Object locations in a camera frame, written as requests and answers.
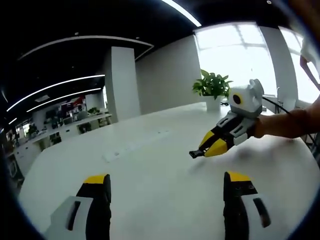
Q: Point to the white office desk row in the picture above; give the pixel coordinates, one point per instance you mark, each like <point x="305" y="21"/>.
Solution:
<point x="70" y="128"/>

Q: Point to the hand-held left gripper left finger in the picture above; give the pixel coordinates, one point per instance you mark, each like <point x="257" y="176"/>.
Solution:
<point x="97" y="207"/>

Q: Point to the ceiling light strip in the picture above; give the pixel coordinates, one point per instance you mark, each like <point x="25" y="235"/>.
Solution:
<point x="55" y="86"/>
<point x="65" y="96"/>
<point x="182" y="11"/>

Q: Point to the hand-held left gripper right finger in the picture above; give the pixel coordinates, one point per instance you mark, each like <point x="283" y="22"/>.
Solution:
<point x="235" y="207"/>

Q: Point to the red wall sign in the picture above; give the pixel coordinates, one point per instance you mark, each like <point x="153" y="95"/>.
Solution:
<point x="76" y="100"/>

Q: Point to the green leafy potted plant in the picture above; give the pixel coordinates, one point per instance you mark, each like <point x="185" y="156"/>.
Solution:
<point x="212" y="85"/>

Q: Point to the ceiling air conditioner unit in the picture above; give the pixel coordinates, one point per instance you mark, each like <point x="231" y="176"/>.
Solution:
<point x="42" y="98"/>

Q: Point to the white plant pot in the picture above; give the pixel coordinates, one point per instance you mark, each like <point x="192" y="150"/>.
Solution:
<point x="213" y="103"/>

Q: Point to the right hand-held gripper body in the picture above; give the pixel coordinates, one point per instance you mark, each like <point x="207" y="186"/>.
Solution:
<point x="247" y="102"/>

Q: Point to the bright window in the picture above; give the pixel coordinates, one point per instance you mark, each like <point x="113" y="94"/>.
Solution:
<point x="232" y="55"/>
<point x="295" y="45"/>

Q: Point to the black socket plastic buckle part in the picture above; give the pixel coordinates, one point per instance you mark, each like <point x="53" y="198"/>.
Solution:
<point x="194" y="154"/>

